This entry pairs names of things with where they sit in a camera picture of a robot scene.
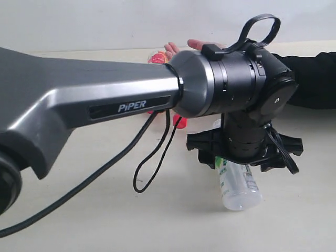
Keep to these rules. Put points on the clear red label cola bottle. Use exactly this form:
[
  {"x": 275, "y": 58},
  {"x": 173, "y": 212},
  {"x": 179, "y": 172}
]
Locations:
[{"x": 160, "y": 122}]

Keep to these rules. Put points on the person's open bare hand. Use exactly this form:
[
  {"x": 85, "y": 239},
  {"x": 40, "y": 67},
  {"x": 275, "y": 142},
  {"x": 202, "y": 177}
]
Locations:
[{"x": 171, "y": 49}]

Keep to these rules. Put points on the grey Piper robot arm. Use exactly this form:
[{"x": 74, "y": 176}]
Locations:
[{"x": 44, "y": 99}]

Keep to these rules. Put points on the yellow drink bottle red cap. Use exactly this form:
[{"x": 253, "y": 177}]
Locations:
[{"x": 157, "y": 57}]

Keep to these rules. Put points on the black sleeved forearm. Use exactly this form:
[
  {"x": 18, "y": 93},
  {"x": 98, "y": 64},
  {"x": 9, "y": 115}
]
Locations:
[{"x": 316, "y": 79}]

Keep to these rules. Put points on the green white label bottle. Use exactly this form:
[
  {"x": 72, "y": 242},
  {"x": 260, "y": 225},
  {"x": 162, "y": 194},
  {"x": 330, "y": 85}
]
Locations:
[{"x": 238, "y": 187}]

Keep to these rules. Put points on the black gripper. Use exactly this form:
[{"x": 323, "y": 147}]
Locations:
[{"x": 259, "y": 147}]

